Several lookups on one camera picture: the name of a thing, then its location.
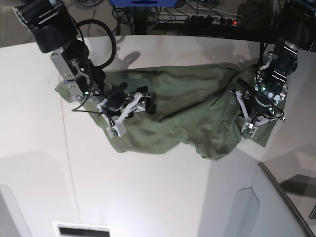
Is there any white slotted plate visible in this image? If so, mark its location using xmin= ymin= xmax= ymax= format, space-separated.
xmin=52 ymin=222 xmax=112 ymax=237

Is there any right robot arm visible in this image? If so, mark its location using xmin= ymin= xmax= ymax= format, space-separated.
xmin=1 ymin=0 xmax=156 ymax=116

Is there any blue box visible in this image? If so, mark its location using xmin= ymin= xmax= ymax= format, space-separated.
xmin=110 ymin=0 xmax=177 ymax=7

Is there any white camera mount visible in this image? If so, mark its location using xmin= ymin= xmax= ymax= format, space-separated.
xmin=96 ymin=92 xmax=151 ymax=138
xmin=230 ymin=89 xmax=286 ymax=138

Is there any black power strip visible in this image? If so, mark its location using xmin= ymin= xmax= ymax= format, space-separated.
xmin=185 ymin=15 xmax=242 ymax=26

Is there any black table leg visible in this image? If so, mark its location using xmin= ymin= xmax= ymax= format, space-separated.
xmin=132 ymin=7 xmax=150 ymax=35

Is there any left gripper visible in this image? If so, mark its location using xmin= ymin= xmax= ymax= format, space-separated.
xmin=249 ymin=95 xmax=277 ymax=121

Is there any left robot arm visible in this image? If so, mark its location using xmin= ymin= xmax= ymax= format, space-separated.
xmin=249 ymin=0 xmax=316 ymax=123

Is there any green t-shirt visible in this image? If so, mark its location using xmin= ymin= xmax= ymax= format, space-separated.
xmin=54 ymin=63 xmax=277 ymax=161

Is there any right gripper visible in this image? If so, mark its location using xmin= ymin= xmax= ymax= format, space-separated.
xmin=102 ymin=82 xmax=156 ymax=114

